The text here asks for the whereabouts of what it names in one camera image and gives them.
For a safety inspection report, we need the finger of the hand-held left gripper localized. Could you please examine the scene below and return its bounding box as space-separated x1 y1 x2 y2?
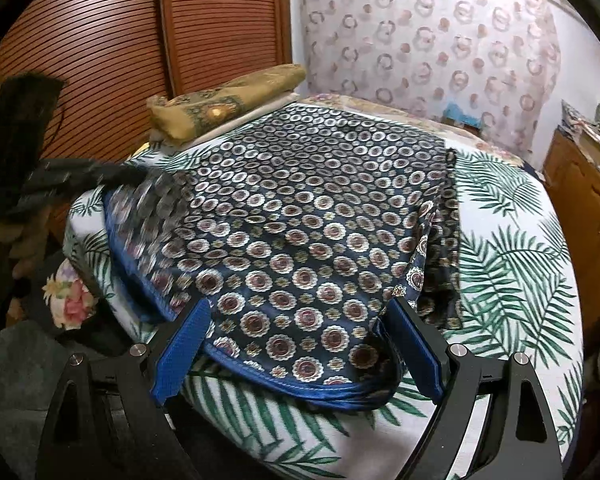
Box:
27 157 176 197

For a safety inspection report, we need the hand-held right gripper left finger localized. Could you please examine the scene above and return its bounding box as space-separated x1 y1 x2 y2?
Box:
35 300 213 480

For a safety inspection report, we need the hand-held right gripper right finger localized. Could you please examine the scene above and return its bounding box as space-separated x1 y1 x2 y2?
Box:
387 297 566 480

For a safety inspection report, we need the navy medallion print pajama shirt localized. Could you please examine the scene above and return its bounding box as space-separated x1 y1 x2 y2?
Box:
102 105 463 408

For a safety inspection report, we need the person's left forearm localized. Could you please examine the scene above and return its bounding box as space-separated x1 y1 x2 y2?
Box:
0 200 51 286

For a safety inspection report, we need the palm leaf print sheet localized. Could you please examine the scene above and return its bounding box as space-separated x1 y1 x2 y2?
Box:
62 102 586 480

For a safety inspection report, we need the wooden louvered wardrobe door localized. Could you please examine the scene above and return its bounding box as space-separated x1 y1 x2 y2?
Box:
0 0 178 241
160 0 293 106

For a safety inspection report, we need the gold patterned pillow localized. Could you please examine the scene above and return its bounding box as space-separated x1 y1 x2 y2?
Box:
147 64 308 143

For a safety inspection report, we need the grey cloth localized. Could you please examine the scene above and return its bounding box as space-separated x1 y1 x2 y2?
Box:
0 327 91 480

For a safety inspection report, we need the navy blanket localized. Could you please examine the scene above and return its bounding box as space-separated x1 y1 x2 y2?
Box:
520 157 548 186

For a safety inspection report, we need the wooden cabinet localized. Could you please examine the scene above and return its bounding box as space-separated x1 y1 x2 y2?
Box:
542 127 600 321

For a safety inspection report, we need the blue box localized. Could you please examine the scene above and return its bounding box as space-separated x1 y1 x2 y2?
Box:
442 102 483 131

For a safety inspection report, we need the clutter on cabinet top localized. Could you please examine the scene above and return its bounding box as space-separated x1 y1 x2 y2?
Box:
560 100 600 171

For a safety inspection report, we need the circle print curtain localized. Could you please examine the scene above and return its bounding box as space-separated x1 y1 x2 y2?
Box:
290 0 563 153

